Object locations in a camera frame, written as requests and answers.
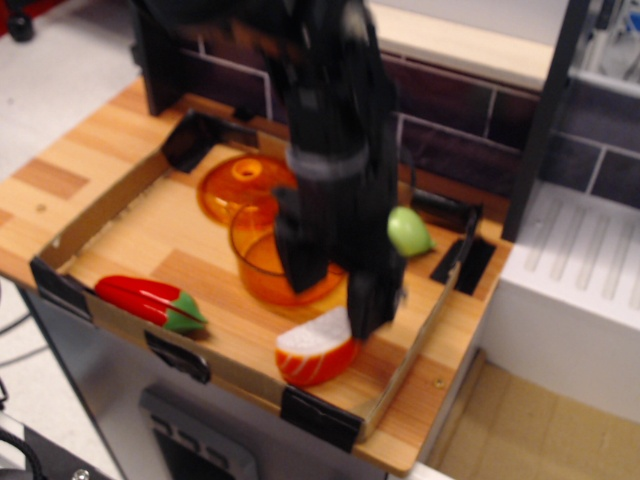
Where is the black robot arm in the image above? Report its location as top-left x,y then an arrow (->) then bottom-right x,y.
136,1 -> 406,340

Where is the toy oven control panel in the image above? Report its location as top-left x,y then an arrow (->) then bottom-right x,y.
139,389 -> 259,479

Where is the orange transparent pot lid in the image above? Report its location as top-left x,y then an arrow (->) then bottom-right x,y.
197,154 -> 297,225

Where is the green toy pear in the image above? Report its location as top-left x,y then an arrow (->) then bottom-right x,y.
387,206 -> 436,258

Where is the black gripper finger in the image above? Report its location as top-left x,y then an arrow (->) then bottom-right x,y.
275,219 -> 329,294
347,264 -> 405,340

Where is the black caster wheel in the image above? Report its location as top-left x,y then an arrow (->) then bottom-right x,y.
6,11 -> 35,43

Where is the salmon sushi toy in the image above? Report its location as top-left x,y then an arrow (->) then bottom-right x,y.
275,307 -> 360,387

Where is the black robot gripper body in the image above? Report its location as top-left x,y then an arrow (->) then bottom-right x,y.
274,149 -> 405,274

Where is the red toy chili pepper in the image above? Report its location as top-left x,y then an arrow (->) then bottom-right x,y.
94,275 -> 208,334

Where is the white toy sink drainer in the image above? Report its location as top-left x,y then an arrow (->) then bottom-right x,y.
480,183 -> 639,422

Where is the orange transparent pot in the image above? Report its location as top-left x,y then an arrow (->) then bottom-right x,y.
229,197 -> 345,307

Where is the cardboard fence with black tape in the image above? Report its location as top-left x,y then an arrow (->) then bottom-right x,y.
31,111 -> 501,470

